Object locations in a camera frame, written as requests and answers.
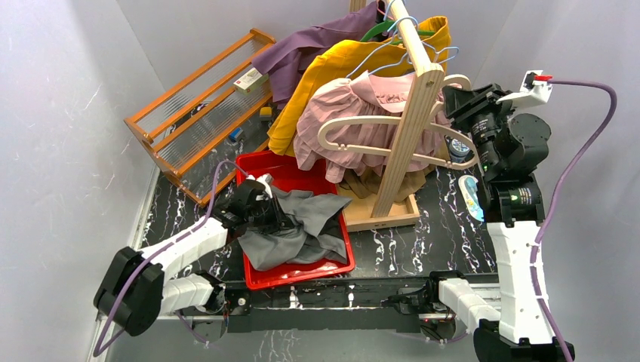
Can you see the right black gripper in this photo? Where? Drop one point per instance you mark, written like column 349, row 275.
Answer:
column 462, row 105

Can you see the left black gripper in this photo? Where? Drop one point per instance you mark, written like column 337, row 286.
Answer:
column 272, row 213

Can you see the beige plastic hanger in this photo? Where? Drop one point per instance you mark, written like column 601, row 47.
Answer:
column 430, row 124

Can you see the grey pleated skirt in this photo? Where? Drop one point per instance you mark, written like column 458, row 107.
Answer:
column 314, row 232

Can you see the pink ruffled garment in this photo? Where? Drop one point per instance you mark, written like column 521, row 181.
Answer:
column 342, row 97

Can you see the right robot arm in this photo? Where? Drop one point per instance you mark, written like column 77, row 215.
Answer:
column 509, row 147

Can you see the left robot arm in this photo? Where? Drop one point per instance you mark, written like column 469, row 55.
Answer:
column 142, row 285

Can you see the green hanger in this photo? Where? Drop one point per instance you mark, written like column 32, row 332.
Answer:
column 382, row 31

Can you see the round blue white tin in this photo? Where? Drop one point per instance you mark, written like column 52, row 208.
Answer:
column 458, row 152

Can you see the small blue object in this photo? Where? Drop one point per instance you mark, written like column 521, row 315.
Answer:
column 237, row 135

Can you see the small yellow black object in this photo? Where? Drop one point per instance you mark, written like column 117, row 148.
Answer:
column 266, row 114

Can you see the orange wooden shoe rack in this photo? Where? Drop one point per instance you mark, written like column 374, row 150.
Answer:
column 185, row 131

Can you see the khaki tan garment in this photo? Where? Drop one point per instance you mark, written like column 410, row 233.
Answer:
column 369, row 183

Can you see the wooden clothes rack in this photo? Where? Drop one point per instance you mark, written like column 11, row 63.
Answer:
column 380, row 211

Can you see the small white box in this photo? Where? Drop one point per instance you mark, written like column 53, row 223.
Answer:
column 251, row 80

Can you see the purple garment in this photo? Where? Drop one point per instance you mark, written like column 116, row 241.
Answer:
column 286, row 61

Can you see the mustard yellow garment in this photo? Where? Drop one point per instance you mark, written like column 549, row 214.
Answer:
column 324, row 68

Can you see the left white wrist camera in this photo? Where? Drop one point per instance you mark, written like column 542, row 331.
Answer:
column 266, row 181

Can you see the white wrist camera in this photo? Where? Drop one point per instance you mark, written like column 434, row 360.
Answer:
column 266, row 181
column 534, row 91

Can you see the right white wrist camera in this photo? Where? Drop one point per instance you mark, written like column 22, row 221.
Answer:
column 534, row 91

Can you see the blue wire hanger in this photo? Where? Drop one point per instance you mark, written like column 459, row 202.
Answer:
column 384, row 58

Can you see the black metal base frame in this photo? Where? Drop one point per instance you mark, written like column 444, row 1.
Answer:
column 329, row 304

